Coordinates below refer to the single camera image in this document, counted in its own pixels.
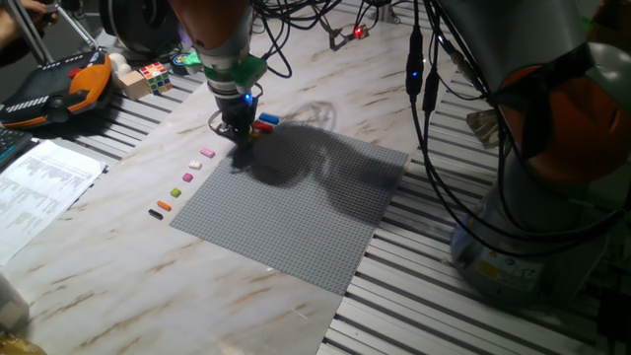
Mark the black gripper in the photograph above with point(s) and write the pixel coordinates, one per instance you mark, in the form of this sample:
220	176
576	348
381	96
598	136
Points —
235	109

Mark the yellow Lego brick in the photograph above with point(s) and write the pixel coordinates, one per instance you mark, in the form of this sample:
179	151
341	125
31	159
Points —
255	133

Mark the red long Lego brick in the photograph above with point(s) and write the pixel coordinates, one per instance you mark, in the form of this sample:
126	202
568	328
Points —
262	126

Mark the blue long Lego brick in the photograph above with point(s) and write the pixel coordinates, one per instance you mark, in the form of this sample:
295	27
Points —
269	118

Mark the silver and orange robot arm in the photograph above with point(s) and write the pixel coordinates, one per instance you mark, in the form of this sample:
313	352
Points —
542	123

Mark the dark red sleeved forearm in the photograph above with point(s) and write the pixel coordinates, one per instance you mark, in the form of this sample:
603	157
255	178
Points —
12	42

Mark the pink Lego brick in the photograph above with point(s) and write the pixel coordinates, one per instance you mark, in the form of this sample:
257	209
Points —
207	153

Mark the white Lego brick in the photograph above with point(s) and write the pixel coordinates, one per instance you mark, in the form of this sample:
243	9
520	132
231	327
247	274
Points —
195	165

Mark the magenta small Lego brick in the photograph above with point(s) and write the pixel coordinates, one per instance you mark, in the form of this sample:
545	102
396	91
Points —
187	177

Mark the lime small Lego brick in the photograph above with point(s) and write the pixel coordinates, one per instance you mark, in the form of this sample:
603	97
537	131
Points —
175	192

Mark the grey Lego baseplate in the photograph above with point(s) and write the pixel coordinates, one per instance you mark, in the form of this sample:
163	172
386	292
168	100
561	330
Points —
276	222

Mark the orange narrow Lego brick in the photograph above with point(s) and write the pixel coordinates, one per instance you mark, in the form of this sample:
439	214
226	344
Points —
164	205

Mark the black narrow Lego brick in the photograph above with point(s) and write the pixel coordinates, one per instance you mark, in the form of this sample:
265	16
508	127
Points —
156	214

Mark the bare person hand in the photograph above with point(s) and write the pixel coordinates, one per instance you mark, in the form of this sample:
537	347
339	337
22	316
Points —
37	6

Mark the black and blue round puck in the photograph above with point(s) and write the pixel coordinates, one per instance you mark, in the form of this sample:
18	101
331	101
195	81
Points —
177	61

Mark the Rubik's cube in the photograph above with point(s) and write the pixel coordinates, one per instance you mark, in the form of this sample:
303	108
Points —
157	78

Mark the pale purple plastic object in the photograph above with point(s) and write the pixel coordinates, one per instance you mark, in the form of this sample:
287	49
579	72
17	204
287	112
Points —
183	35

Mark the wooden cube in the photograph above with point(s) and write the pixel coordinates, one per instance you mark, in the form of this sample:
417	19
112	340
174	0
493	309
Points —
134	85

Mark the white round figure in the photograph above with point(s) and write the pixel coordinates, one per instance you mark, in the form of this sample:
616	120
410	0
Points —
119	63

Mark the black filament spool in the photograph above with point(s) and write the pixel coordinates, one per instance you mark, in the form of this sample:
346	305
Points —
140	22

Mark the marble pattern board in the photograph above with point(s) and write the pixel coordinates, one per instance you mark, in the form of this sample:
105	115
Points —
148	296

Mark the thin metal rod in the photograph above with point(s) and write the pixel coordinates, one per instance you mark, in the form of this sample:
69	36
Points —
29	34
81	27

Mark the black and orange teach pendant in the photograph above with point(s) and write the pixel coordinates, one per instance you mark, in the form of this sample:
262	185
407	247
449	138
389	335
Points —
49	93

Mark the printed paper sheet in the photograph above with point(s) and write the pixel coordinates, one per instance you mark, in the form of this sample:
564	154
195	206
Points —
39	192

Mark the black keyboard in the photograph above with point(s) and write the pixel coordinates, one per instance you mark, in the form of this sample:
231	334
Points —
12	145

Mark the translucent plastic cup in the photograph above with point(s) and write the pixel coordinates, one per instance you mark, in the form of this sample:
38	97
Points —
12	305

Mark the gold foil packet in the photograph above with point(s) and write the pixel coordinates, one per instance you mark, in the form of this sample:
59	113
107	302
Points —
20	346

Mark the green cloth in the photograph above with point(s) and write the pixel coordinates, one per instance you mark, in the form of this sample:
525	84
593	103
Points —
584	27

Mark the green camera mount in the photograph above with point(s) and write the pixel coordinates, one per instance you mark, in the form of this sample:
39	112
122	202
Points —
249	69

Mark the aluminium frame post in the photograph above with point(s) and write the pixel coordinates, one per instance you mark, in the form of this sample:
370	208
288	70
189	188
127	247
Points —
387	12

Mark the metal bracket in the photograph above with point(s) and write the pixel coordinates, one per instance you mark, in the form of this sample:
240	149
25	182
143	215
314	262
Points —
480	128

